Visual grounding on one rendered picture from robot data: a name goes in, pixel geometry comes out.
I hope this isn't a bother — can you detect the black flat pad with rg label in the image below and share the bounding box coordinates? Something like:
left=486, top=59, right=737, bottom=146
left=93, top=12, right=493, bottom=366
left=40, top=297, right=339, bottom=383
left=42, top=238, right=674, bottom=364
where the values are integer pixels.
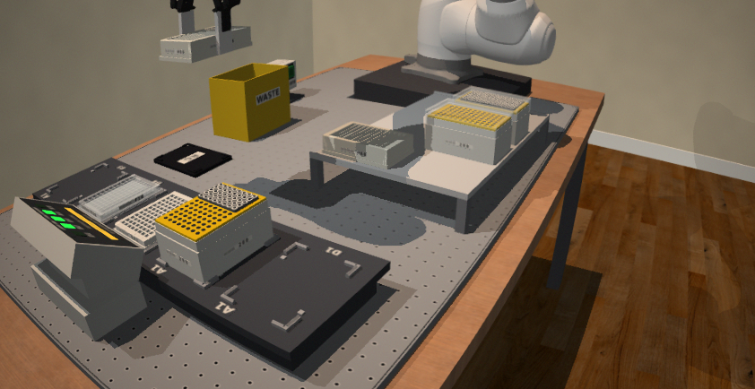
left=153, top=143, right=232, bottom=177

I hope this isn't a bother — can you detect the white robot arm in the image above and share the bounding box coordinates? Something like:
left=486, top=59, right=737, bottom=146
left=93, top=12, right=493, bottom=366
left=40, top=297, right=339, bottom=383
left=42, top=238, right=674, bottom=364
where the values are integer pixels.
left=401, top=0, right=556, bottom=85

